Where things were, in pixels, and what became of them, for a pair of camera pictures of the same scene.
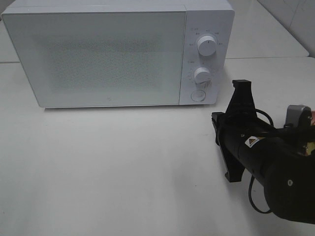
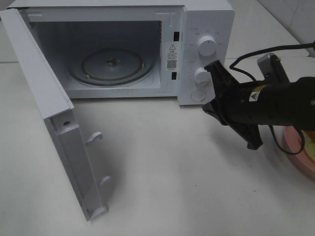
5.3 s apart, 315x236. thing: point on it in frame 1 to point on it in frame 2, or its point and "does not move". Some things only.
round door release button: (198, 95) does not move
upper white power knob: (206, 45) does not move
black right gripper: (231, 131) to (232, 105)
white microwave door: (81, 59) to (73, 149)
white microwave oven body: (117, 53) does not move
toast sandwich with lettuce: (311, 145) does not move
